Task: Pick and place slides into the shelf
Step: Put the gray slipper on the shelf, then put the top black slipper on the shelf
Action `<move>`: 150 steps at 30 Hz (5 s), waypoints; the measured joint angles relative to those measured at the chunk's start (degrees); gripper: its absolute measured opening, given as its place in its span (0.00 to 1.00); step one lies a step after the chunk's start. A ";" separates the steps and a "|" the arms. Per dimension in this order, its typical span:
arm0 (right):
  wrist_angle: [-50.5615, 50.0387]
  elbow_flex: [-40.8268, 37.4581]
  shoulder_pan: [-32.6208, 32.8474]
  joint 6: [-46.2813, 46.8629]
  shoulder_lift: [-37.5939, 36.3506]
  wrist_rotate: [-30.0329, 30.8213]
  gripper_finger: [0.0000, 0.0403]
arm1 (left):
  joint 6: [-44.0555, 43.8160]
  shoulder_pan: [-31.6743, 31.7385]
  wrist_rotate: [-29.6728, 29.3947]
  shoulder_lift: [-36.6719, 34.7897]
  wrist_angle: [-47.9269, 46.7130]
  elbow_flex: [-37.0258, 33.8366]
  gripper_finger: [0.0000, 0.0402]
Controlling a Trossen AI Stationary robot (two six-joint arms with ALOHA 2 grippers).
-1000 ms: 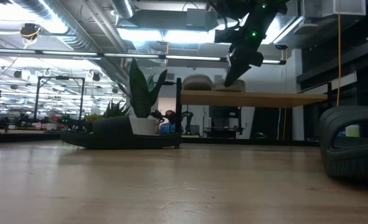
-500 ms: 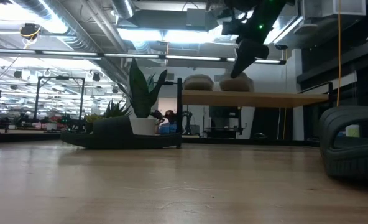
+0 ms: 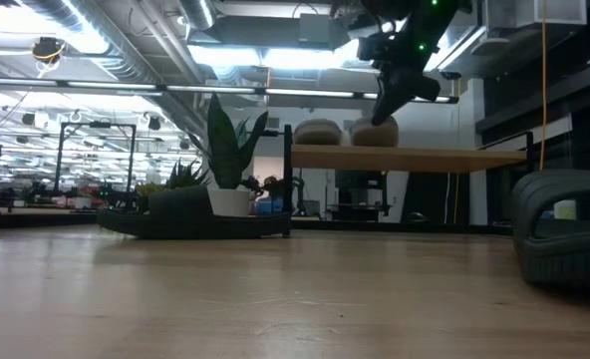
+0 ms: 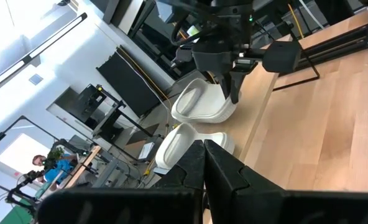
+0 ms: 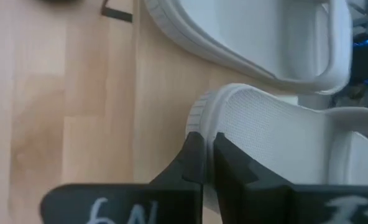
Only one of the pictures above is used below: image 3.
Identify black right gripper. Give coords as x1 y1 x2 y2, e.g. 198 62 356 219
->
371 54 443 127

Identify grey slide sandal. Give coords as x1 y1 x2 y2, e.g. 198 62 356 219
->
293 118 344 147
349 115 400 149

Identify black slide sandal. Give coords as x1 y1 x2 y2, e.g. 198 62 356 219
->
510 169 590 291
97 184 293 240

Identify wooden shelf with black posts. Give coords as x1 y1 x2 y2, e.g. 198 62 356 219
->
282 124 535 238

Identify black background cart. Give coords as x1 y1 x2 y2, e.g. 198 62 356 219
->
326 169 391 223

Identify person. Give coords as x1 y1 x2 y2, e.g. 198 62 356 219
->
242 175 285 216

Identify snake plant in white pot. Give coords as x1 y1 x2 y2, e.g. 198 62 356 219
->
194 92 271 218

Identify overhead LED light bar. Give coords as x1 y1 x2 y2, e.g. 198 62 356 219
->
0 77 460 105

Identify pale green box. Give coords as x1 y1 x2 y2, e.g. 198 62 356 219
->
553 198 578 221

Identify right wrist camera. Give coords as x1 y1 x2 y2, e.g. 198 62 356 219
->
358 33 394 64

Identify yellow hanging cable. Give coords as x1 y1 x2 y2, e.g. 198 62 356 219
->
538 0 548 172

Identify black metal stand frame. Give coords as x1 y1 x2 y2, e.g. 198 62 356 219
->
53 121 138 196

